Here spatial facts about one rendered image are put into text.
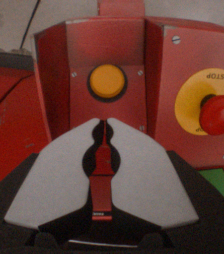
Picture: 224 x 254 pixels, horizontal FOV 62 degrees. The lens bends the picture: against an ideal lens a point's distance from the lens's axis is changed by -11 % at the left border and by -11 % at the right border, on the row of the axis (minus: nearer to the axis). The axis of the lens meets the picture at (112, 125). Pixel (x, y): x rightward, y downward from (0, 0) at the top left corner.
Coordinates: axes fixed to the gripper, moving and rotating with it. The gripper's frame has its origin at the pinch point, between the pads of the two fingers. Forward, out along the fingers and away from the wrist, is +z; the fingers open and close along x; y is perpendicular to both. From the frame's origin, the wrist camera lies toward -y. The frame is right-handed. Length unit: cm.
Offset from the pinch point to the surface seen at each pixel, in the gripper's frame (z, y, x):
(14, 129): 26.7, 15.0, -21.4
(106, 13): 71, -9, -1
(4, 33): 84, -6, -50
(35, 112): 35.0, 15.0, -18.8
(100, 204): 2.0, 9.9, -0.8
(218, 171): 5.4, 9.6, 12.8
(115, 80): 11.2, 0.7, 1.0
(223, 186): 3.1, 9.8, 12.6
